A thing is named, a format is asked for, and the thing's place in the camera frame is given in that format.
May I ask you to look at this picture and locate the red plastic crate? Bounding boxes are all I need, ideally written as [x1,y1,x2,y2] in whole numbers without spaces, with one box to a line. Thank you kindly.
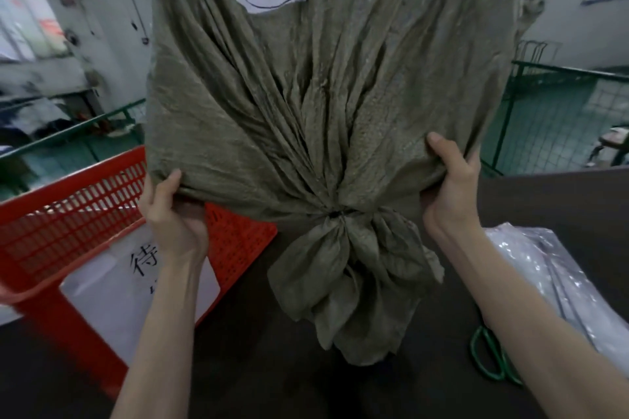
[0,146,278,400]

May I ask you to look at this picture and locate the white paper sign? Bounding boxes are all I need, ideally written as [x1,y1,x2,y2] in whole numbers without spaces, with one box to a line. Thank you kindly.
[58,232,222,368]

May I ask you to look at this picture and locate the round wooden stool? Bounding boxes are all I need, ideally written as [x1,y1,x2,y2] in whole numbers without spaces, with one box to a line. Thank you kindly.
[587,124,629,167]

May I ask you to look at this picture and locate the person's left forearm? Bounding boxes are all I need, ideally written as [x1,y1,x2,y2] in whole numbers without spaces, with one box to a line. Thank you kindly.
[109,256,207,419]

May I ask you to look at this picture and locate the clear plastic bag of ties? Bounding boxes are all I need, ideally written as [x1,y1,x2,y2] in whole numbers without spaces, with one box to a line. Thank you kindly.
[484,222,629,378]

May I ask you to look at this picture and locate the cluttered work table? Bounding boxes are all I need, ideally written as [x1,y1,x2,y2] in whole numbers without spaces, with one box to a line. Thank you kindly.
[0,87,107,149]

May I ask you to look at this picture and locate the grey-green woven sack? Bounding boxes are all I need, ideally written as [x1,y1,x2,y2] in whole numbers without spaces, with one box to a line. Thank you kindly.
[145,0,522,367]

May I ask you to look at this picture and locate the green mesh fence panel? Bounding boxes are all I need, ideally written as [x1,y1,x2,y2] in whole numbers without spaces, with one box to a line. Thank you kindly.
[0,98,148,189]
[480,60,629,178]

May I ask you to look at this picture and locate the row of metal wire racks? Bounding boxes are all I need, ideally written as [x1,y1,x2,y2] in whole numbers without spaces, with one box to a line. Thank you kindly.
[516,39,563,79]

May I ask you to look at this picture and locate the person's right hand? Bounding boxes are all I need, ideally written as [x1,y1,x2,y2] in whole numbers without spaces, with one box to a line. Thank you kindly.
[422,132,485,243]

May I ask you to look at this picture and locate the clear bag of black ties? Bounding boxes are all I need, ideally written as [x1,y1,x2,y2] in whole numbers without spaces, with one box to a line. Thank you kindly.
[533,229,605,351]

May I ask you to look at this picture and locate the person's right forearm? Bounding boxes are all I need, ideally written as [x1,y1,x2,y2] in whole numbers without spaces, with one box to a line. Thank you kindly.
[440,222,629,419]

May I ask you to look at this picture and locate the person's left hand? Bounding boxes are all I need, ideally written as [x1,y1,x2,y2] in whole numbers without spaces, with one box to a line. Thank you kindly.
[137,168,210,270]

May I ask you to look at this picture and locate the green-handled scissors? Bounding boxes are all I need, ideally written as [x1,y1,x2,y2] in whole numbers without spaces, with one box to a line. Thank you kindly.
[469,325,524,388]

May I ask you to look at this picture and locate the large window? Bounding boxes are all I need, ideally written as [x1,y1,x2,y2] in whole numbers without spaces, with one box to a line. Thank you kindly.
[0,0,67,64]

